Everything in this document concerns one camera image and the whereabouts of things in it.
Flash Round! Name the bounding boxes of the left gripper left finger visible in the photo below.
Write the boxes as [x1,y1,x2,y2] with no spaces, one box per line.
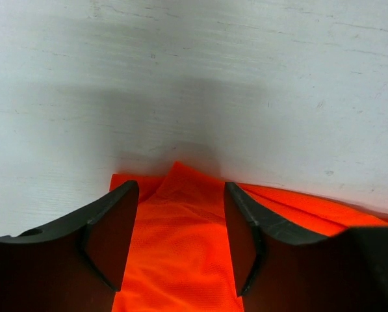
[0,181,139,311]

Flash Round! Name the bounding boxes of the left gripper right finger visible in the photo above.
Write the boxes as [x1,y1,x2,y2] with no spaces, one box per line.
[224,182,388,311]

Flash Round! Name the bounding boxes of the orange shorts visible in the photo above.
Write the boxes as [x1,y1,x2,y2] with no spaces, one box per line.
[109,161,388,312]

